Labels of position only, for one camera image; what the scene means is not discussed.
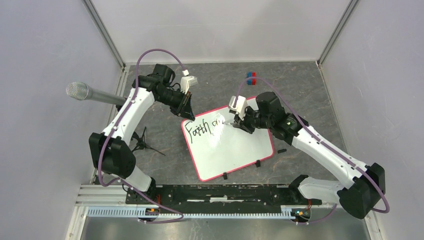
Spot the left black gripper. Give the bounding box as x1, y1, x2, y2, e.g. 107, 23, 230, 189
157, 88, 196, 122

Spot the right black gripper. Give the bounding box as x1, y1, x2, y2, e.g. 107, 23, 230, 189
234, 105, 273, 134

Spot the pink framed whiteboard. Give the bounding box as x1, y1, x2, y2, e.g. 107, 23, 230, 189
181, 106, 275, 182

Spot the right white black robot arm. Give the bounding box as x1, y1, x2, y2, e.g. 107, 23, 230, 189
228, 91, 390, 219

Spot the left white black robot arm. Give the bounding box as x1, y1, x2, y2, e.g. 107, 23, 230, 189
88, 64, 198, 204

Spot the blue and red eraser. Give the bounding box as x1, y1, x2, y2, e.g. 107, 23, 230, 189
246, 71, 257, 86

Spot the black microphone stand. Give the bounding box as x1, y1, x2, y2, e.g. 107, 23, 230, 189
115, 104, 167, 157

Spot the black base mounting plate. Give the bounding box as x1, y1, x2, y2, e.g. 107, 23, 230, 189
125, 184, 323, 215

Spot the grey microphone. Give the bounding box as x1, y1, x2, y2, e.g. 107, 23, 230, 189
65, 82, 126, 106

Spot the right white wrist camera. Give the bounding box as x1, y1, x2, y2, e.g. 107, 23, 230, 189
228, 95, 248, 121

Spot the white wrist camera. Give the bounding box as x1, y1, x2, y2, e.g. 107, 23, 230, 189
179, 69, 199, 94
228, 95, 248, 121

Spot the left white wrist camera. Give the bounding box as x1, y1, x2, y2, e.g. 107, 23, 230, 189
179, 69, 199, 94

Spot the blue toothed cable rail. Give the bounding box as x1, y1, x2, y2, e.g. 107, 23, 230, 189
87, 206, 295, 220

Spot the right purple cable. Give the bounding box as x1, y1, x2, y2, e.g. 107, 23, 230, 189
233, 77, 391, 226

